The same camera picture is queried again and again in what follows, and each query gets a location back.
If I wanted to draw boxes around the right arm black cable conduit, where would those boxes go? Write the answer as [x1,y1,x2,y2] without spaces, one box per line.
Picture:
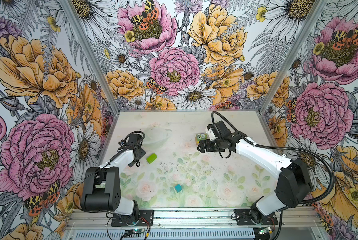
[211,110,335,205]

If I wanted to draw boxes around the green owl number block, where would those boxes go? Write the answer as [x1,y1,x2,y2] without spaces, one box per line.
[196,133,208,140]

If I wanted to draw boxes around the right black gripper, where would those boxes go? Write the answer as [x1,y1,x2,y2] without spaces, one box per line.
[197,137,225,153]

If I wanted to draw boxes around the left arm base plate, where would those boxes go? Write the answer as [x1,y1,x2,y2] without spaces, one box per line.
[111,210,155,227]

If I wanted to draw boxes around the teal cube block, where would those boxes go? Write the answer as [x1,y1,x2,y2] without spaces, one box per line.
[174,184,183,193]

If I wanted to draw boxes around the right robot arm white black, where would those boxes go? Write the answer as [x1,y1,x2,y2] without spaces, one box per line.
[197,121,313,225]

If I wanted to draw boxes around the lime green block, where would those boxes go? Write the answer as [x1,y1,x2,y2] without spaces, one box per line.
[146,153,158,164]

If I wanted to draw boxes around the aluminium front rail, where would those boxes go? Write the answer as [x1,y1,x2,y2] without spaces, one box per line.
[66,207,322,230]

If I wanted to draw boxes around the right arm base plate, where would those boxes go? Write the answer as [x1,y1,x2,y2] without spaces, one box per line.
[231,209,279,226]

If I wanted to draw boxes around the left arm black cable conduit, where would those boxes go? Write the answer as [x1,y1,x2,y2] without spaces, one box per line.
[72,130,146,214]

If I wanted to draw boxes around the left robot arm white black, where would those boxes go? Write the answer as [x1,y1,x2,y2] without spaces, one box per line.
[80,131,146,225]

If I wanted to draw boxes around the white vented cable duct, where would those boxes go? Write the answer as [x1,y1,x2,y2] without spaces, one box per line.
[70,228,255,240]

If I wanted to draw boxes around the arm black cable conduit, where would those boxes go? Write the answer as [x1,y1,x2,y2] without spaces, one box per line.
[211,110,335,205]
[72,130,146,214]

